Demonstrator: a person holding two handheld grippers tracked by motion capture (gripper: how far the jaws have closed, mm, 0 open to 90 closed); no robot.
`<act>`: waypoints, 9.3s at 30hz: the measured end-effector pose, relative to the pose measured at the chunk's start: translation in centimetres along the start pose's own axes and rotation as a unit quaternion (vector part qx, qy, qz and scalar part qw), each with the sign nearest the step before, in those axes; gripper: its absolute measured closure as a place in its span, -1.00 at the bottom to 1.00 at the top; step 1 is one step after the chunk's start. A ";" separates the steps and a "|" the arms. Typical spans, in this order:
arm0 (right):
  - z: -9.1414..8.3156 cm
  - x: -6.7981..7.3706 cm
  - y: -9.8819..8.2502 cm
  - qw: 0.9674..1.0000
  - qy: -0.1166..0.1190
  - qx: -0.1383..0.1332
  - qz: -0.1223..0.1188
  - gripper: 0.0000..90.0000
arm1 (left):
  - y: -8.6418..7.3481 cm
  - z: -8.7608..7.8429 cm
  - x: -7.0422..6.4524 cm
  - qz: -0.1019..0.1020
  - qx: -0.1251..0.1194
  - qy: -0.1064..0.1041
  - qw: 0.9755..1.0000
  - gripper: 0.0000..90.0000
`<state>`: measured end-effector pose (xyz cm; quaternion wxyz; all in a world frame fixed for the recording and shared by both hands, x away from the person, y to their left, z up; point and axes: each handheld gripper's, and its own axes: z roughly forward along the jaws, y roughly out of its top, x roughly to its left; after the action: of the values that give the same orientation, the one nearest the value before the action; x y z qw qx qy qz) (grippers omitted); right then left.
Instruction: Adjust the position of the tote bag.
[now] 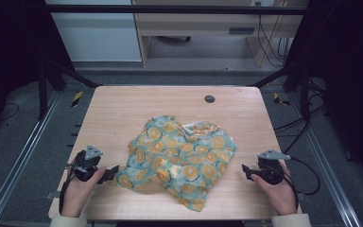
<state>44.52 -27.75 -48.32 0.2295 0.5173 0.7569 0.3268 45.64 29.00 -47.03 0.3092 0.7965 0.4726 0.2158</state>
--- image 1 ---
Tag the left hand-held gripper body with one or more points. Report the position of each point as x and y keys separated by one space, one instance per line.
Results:
x=86 y=164

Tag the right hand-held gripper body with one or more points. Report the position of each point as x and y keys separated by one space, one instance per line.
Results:
x=270 y=170

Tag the teal cloth with orange print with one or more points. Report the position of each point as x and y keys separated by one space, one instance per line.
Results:
x=179 y=157

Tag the person's right hand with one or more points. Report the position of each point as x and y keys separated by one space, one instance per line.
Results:
x=279 y=195

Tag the person's left hand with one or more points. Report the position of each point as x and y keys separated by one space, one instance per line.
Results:
x=77 y=195

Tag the yellow and black tape strip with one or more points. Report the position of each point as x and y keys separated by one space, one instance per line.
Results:
x=277 y=99
x=77 y=98

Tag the black metal stand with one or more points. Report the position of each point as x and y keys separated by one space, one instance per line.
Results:
x=42 y=91
x=305 y=94

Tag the white cabinet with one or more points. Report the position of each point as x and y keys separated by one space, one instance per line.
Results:
x=97 y=34

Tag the light wooden desk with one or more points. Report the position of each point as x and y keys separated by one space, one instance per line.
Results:
x=198 y=23

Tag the black metal crossbar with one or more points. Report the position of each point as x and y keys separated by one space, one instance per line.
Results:
x=170 y=9

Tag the grey table bracket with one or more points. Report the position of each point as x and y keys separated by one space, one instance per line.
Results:
x=50 y=195
x=301 y=195

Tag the aluminium rail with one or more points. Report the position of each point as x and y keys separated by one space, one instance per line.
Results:
x=19 y=167
x=331 y=176

